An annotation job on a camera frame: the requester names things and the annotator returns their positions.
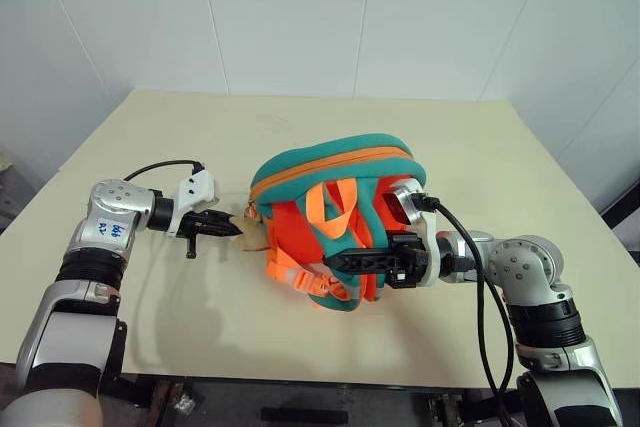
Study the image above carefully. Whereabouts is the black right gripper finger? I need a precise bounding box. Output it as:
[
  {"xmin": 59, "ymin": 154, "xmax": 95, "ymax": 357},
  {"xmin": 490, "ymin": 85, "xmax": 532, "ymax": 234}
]
[
  {"xmin": 387, "ymin": 231, "xmax": 422, "ymax": 249},
  {"xmin": 323, "ymin": 244, "xmax": 398, "ymax": 277}
]

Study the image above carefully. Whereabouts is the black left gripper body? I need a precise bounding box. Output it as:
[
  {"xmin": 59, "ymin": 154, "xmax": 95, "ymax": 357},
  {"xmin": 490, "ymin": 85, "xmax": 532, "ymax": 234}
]
[{"xmin": 175, "ymin": 210, "xmax": 212, "ymax": 260}]

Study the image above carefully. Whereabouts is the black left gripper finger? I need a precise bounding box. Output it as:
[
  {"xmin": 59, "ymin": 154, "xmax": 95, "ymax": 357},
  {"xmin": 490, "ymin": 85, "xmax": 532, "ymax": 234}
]
[
  {"xmin": 207, "ymin": 224, "xmax": 245, "ymax": 239},
  {"xmin": 206, "ymin": 211, "xmax": 244, "ymax": 230}
]

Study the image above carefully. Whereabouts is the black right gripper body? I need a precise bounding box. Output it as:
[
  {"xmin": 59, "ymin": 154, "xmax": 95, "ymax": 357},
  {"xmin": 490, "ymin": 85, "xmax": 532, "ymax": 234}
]
[{"xmin": 385, "ymin": 244, "xmax": 432, "ymax": 291}]

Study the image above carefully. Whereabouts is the beige plush zipper pull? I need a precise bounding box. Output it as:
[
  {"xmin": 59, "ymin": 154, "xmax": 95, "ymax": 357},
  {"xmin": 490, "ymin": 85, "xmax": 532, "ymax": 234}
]
[{"xmin": 230, "ymin": 213, "xmax": 272, "ymax": 253}]

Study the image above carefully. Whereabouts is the orange and teal backpack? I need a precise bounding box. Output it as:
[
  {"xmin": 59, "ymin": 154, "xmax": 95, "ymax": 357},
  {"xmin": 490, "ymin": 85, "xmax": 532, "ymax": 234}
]
[{"xmin": 247, "ymin": 132, "xmax": 429, "ymax": 314}]

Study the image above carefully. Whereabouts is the grey crumpled object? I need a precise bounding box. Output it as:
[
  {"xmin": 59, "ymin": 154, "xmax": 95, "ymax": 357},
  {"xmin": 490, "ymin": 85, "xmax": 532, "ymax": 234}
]
[{"xmin": 171, "ymin": 388, "xmax": 202, "ymax": 414}]

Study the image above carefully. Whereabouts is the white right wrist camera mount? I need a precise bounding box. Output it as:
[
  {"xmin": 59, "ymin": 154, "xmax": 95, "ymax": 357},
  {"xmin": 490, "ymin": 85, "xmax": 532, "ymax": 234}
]
[{"xmin": 383, "ymin": 177, "xmax": 443, "ymax": 289}]

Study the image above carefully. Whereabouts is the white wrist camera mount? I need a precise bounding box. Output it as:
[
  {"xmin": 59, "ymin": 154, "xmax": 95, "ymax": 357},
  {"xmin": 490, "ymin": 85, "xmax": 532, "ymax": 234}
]
[
  {"xmin": 383, "ymin": 177, "xmax": 443, "ymax": 289},
  {"xmin": 167, "ymin": 169, "xmax": 218, "ymax": 239}
]

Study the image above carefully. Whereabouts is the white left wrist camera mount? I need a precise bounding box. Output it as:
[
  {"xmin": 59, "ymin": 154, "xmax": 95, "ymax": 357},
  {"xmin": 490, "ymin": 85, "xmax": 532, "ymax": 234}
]
[{"xmin": 167, "ymin": 169, "xmax": 218, "ymax": 239}]

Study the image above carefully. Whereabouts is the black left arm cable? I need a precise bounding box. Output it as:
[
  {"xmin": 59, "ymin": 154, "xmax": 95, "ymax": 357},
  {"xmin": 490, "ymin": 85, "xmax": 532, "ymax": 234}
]
[{"xmin": 123, "ymin": 160, "xmax": 207, "ymax": 183}]

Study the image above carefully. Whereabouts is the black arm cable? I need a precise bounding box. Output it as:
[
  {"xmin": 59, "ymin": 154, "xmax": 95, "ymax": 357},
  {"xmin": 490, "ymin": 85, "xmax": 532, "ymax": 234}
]
[
  {"xmin": 123, "ymin": 160, "xmax": 207, "ymax": 183},
  {"xmin": 410, "ymin": 192, "xmax": 516, "ymax": 427}
]

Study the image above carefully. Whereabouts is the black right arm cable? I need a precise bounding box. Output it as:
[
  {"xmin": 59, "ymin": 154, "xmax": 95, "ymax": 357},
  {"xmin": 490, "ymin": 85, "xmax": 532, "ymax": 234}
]
[{"xmin": 410, "ymin": 192, "xmax": 516, "ymax": 427}]

